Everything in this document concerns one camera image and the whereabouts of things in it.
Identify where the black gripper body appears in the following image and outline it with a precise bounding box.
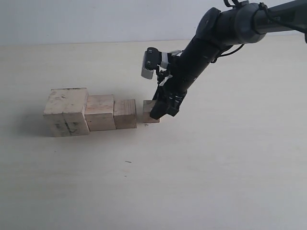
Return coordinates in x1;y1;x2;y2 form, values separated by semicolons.
153;85;187;117

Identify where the smallest wooden cube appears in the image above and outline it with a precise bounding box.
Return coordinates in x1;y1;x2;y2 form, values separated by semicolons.
142;100;160;124

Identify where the third largest wooden cube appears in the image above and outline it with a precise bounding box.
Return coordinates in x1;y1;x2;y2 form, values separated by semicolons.
114;99;137;129

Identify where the second largest wooden cube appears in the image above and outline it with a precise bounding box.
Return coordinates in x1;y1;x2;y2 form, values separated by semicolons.
85;95;116;131

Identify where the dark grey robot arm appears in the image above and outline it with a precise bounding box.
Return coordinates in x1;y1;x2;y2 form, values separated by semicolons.
141;0;307;120

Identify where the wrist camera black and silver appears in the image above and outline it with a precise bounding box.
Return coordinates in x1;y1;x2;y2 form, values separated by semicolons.
141;47;171;80

